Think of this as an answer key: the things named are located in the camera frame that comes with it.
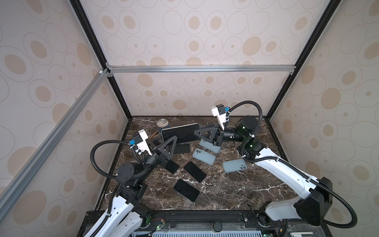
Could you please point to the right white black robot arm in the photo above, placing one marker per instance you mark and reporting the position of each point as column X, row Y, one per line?
column 314, row 196

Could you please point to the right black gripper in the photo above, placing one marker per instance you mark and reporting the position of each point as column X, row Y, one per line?
column 212, row 135

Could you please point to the left diagonal aluminium rail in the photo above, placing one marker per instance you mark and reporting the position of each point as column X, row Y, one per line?
column 19, row 184

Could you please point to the light blue phone right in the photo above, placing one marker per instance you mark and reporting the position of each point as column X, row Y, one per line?
column 234, row 166

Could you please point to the light blue phone middle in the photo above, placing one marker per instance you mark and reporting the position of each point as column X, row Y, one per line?
column 204, row 156

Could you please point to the light blue phone far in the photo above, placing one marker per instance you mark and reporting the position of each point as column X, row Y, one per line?
column 209, row 146

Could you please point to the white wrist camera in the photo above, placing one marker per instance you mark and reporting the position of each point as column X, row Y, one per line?
column 140, row 142
column 222, row 113

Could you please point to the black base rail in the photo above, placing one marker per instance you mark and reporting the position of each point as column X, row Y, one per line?
column 221, row 221

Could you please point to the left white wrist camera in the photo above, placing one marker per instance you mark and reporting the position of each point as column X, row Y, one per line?
column 140, row 142

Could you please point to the blue white tin can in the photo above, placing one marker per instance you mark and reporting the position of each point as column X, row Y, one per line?
column 162, row 123

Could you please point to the black phone case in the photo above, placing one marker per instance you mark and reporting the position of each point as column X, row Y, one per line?
column 181, row 149

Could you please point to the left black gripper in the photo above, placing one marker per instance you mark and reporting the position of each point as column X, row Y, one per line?
column 161, row 158

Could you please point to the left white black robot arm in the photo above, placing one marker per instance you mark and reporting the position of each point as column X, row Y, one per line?
column 125, row 214

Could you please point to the black phone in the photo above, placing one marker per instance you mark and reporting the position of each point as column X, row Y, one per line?
column 172, row 167
column 186, row 190
column 195, row 172
column 184, row 133

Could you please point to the light blue phone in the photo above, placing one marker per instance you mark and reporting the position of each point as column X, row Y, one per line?
column 204, row 156
column 234, row 166
column 209, row 146

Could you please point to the horizontal aluminium rail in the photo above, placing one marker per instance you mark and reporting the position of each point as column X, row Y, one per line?
column 199, row 69

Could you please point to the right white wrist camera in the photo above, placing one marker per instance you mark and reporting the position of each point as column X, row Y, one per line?
column 222, row 113

